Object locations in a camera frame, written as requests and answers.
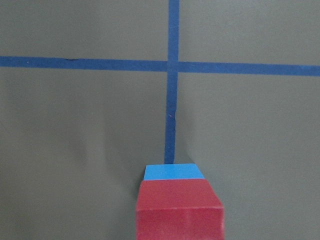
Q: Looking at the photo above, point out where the red cube block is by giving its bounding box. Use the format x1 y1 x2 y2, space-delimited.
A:
136 179 225 240

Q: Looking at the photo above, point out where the blue cube block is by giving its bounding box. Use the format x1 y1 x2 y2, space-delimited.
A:
143 163 205 181

